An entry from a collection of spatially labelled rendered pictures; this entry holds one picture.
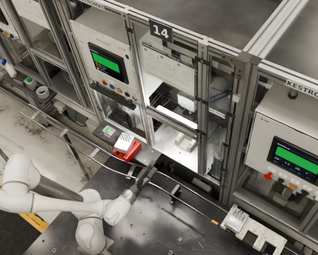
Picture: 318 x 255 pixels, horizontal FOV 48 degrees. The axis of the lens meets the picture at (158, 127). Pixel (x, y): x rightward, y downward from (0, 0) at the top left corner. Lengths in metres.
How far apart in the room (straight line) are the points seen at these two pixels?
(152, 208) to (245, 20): 1.46
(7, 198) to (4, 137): 2.28
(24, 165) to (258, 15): 1.36
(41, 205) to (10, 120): 2.42
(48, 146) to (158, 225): 1.79
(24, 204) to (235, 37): 1.28
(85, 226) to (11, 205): 0.54
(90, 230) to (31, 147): 1.86
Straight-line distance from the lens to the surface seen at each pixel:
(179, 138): 2.44
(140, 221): 2.51
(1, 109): 4.43
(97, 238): 2.28
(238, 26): 1.60
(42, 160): 3.80
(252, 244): 2.30
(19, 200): 1.92
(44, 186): 2.10
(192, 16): 1.65
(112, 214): 2.02
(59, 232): 2.62
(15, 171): 1.97
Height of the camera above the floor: 3.01
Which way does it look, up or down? 54 degrees down
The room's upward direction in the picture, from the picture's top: 8 degrees counter-clockwise
